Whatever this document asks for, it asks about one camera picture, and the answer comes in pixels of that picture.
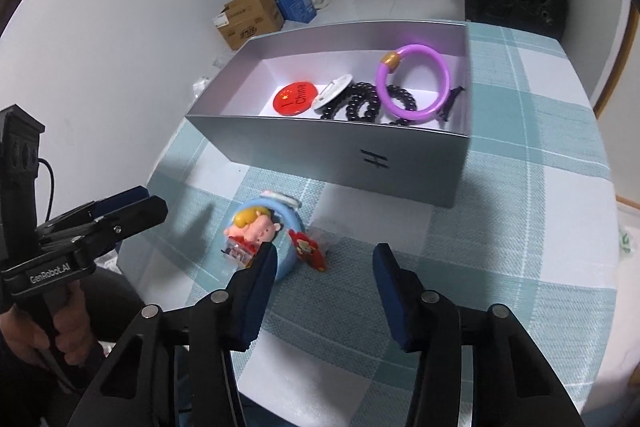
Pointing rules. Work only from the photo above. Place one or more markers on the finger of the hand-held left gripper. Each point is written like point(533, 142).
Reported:
point(140, 214)
point(125, 198)

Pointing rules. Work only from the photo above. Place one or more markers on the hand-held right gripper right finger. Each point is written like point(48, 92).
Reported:
point(395, 307)

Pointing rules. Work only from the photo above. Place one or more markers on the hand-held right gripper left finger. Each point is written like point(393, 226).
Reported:
point(257, 297)

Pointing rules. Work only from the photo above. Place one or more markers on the blue bangle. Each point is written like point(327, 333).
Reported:
point(289, 252)

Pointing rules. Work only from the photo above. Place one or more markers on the red charm packet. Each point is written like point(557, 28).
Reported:
point(305, 252)

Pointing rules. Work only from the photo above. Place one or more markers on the pig figure charm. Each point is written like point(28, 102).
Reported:
point(255, 229)

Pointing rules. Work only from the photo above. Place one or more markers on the grey cardboard box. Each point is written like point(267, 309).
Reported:
point(325, 157)

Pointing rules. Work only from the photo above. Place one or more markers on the red round badge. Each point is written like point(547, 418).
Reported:
point(292, 99)

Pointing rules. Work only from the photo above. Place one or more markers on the black hair claw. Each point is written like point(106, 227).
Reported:
point(450, 104)

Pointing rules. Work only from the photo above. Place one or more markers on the white round badge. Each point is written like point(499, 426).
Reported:
point(336, 88)

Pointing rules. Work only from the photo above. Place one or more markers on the purple bangle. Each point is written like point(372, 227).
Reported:
point(435, 57)

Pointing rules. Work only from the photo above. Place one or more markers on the person's left hand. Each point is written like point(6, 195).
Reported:
point(75, 327)

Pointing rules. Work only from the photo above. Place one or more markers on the teal plaid tablecloth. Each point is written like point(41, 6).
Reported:
point(525, 207)

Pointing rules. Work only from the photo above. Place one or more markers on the brown cardboard carton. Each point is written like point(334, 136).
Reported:
point(250, 19)

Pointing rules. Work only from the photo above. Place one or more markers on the white green packet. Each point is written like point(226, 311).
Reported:
point(626, 242)

